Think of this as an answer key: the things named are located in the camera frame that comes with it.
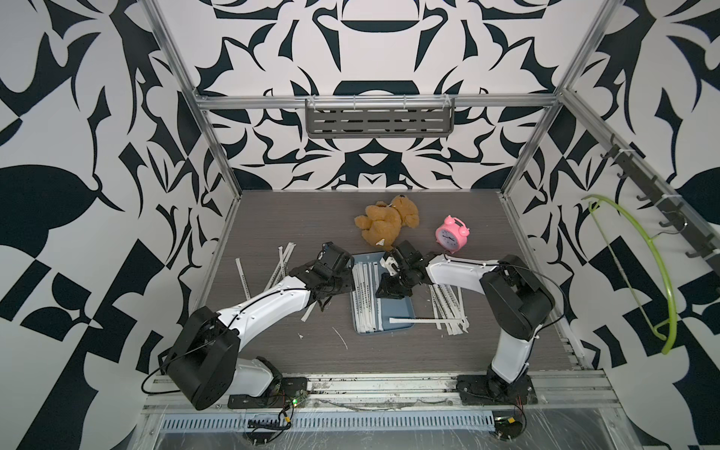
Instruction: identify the pile straw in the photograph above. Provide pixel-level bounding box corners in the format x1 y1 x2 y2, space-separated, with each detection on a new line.
265 242 296 290
388 317 466 324

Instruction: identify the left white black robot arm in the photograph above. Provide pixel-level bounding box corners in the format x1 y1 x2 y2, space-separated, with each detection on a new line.
161 242 354 411

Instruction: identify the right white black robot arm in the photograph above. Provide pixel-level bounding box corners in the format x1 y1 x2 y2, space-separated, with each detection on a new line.
377 241 555 395

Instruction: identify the blue plastic storage tray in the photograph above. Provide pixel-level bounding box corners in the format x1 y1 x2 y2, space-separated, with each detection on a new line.
350 252 416 336

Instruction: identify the brown teddy bear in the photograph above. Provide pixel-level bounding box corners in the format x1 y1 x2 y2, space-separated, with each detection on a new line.
354 194 420 251

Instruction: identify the pink alarm clock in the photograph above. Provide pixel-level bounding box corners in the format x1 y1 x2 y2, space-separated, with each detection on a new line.
435 215 471 254

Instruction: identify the lone wrapped straw far left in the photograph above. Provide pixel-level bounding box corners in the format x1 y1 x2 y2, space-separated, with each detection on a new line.
234 258 252 300

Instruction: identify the green plastic clothes hanger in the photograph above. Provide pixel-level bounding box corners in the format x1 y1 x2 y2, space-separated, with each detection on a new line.
582 194 680 356

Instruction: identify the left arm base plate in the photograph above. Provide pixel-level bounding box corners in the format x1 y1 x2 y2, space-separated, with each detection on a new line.
227 377 309 410

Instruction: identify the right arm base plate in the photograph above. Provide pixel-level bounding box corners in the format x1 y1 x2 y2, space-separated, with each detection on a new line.
456 369 538 406

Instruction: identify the grey metal wall shelf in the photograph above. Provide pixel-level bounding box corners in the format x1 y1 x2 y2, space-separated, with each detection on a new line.
305 95 455 139

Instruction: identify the white slotted cable duct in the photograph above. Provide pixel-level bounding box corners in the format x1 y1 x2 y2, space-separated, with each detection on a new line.
160 410 495 433

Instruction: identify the grey wall hook rail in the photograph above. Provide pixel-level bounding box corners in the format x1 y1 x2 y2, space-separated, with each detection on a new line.
599 133 720 261

